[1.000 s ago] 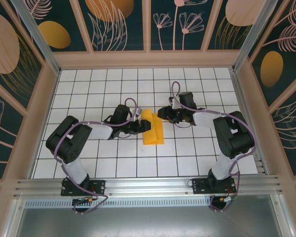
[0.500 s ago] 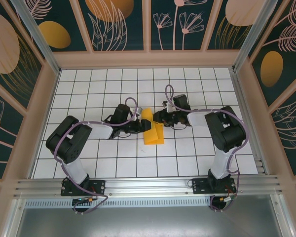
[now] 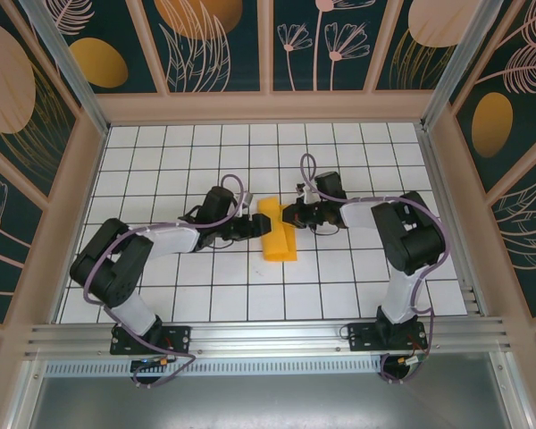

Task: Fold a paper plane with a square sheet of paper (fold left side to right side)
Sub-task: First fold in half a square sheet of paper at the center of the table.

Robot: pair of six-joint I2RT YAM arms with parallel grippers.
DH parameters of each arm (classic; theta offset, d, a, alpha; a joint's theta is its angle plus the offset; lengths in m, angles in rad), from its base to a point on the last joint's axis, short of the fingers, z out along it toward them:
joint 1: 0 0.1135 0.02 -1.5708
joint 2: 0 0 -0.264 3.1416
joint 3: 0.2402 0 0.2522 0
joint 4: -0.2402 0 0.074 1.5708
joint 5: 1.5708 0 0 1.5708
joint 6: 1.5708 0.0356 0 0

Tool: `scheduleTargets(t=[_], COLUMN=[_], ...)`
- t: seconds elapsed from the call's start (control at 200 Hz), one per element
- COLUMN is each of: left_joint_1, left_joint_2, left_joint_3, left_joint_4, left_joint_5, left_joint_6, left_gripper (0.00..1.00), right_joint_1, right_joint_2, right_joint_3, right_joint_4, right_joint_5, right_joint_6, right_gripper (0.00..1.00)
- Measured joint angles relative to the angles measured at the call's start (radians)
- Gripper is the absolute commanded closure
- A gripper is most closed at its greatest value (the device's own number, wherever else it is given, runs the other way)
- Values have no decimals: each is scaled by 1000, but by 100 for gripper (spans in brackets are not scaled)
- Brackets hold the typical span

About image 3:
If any grey metal sheet shelf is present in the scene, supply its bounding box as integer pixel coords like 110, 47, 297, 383
26, 352, 515, 429

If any slotted grey cable duct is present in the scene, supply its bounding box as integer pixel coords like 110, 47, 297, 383
44, 360, 385, 377

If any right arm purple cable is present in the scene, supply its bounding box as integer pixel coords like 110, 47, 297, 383
297, 153, 450, 386

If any aluminium side rail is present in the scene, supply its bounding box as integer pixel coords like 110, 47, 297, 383
417, 122, 490, 319

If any aluminium corner post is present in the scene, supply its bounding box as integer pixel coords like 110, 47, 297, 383
420, 0, 507, 131
18, 0, 112, 135

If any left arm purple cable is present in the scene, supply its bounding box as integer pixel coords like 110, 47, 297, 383
82, 173, 251, 390

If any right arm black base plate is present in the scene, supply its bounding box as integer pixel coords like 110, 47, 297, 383
347, 321, 428, 354

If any long aluminium base rail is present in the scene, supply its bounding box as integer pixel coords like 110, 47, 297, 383
24, 315, 517, 358

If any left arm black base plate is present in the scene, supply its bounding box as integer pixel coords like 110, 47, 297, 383
110, 324, 193, 357

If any yellow paper sheet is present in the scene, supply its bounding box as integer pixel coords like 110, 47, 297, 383
255, 195, 298, 264

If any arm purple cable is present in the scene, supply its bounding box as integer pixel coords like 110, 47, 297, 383
82, 173, 251, 390
297, 153, 450, 386

